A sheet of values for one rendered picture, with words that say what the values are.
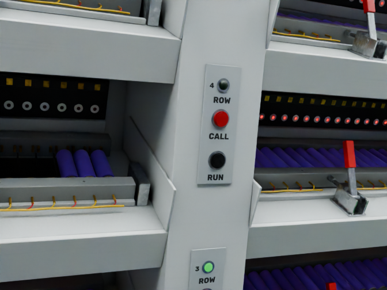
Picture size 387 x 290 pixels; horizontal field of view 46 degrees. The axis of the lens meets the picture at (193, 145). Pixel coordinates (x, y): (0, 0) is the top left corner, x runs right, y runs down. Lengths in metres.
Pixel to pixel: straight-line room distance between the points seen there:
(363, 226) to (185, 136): 0.27
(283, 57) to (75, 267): 0.30
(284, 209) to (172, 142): 0.18
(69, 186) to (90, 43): 0.15
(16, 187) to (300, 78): 0.32
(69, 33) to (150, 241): 0.22
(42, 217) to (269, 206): 0.26
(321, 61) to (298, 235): 0.20
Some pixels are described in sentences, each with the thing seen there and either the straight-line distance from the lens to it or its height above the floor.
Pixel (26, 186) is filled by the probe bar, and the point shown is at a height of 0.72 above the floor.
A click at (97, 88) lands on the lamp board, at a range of 0.59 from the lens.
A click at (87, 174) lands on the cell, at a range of 0.52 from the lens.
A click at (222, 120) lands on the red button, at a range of 0.47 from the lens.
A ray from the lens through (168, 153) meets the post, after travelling 0.47.
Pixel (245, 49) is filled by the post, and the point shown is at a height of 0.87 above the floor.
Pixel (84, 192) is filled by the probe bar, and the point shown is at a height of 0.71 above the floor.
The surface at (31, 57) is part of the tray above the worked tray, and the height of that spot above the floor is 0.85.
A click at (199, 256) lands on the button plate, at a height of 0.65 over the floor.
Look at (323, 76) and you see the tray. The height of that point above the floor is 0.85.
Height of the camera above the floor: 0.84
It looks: 8 degrees down
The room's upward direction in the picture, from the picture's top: 4 degrees clockwise
